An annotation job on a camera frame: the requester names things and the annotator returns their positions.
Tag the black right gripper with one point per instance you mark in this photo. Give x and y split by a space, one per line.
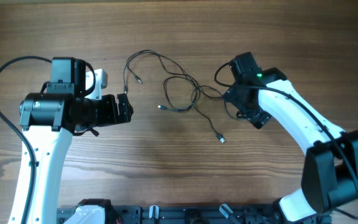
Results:
233 98

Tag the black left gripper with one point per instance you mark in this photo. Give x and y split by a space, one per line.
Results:
117 109

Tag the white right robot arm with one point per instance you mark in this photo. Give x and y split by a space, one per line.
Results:
329 181

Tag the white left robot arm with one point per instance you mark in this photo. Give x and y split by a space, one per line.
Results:
69 105

